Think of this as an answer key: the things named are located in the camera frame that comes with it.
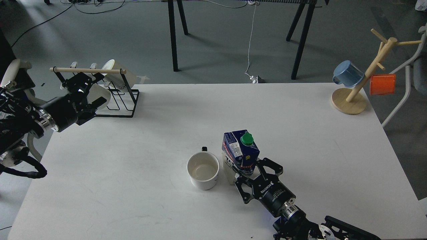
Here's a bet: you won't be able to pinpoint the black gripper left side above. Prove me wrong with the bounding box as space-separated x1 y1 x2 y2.
40 73 108 132

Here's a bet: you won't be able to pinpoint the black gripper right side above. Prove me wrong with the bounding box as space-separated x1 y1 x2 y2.
235 157 297 218

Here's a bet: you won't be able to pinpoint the blue white milk carton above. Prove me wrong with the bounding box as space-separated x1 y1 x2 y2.
222 129 260 184

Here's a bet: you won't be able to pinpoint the white smiley face mug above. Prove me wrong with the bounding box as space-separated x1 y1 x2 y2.
186 146 220 190

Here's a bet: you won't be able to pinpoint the white mug front on rack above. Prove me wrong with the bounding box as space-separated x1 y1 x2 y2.
87 84 111 110

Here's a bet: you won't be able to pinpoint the white mug on rack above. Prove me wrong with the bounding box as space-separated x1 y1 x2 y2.
87 84 111 110
102 59 137 92

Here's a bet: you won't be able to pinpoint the white mug rear on rack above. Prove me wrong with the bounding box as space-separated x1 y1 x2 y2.
102 59 137 92

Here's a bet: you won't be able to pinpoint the white power plug on floor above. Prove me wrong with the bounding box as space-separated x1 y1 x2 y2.
250 75 265 84

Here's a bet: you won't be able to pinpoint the black table legs left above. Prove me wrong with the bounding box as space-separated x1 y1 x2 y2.
166 0 189 72

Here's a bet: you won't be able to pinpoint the black table legs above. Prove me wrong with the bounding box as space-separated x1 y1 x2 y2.
286 0 317 80
166 0 189 72

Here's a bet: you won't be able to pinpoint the wooden mug tree stand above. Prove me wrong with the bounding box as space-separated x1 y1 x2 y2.
331 26 426 115

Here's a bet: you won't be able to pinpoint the blue mug on tree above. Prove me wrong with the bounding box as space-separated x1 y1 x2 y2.
332 60 365 88

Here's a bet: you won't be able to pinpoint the orange mug on tree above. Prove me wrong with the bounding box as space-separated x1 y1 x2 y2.
370 74 396 95

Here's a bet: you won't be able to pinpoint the black table legs right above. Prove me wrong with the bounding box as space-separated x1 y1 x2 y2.
286 0 317 80

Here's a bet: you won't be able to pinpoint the black wire mug rack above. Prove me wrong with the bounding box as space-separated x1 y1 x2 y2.
49 63 140 118

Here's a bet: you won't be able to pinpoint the grey metal frame left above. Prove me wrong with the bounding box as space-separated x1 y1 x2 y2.
26 133 42 163

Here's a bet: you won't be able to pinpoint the black cable on floor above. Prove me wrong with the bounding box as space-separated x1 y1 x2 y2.
12 0 127 47

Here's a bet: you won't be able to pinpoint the white cable on floor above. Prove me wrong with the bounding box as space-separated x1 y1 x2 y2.
200 0 261 79

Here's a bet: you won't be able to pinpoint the grey metal chair frame right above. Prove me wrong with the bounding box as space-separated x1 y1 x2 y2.
381 25 427 128

